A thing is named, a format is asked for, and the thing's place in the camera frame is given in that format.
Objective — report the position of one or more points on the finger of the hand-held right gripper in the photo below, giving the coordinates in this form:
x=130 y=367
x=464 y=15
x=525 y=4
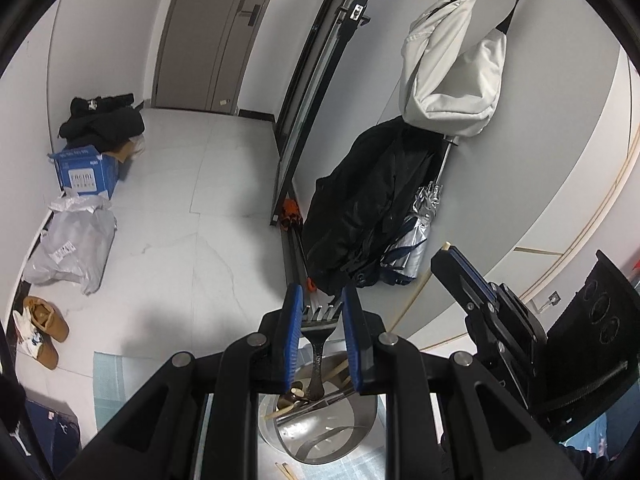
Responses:
x=452 y=275
x=475 y=272

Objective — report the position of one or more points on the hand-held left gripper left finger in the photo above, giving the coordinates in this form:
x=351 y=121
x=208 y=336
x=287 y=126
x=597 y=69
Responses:
x=292 y=340

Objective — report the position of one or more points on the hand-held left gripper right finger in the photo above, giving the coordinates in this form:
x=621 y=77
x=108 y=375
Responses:
x=354 y=340

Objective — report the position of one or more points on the metal fork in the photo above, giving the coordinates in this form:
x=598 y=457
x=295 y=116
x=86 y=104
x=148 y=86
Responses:
x=320 y=332

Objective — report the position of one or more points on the bunch of wooden chopsticks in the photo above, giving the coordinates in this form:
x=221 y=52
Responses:
x=336 y=367

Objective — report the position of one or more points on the white utensil holder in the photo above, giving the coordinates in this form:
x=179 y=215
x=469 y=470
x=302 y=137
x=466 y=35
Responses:
x=325 y=435

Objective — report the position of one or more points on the silver folded umbrella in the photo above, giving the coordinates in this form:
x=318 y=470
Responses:
x=412 y=240

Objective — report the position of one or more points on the black jacket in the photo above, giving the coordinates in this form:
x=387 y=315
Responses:
x=360 y=200

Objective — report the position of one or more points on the black orange tool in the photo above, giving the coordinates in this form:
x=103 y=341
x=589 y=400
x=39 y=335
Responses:
x=291 y=212

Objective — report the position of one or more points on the teal checked tablecloth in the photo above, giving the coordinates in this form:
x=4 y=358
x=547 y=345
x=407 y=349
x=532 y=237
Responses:
x=107 y=385

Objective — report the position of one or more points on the white sling bag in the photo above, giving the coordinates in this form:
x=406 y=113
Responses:
x=450 y=80

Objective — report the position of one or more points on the black framed sliding door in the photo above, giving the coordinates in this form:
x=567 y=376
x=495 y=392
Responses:
x=300 y=125

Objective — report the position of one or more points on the grey plastic mailer bag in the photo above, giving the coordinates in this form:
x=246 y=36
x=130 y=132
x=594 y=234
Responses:
x=75 y=250

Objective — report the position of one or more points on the brown cardboard box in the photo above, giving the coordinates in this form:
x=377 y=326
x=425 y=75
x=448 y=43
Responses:
x=132 y=147

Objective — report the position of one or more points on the white torn plastic bag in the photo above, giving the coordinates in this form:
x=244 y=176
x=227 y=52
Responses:
x=75 y=204

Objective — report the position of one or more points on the dark blue shoe box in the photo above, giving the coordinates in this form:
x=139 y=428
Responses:
x=55 y=440

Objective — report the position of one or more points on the blue cardboard box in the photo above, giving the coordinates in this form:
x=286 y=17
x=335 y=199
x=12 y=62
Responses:
x=85 y=175

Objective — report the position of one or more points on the white sock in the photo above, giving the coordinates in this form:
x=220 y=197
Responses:
x=24 y=325

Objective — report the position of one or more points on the pile of black clothes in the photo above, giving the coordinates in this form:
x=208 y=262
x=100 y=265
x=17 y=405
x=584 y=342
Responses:
x=105 y=122

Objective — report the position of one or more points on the grey door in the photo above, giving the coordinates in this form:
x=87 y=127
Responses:
x=200 y=35

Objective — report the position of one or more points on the small metal wall hook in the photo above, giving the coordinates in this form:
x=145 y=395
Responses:
x=550 y=300

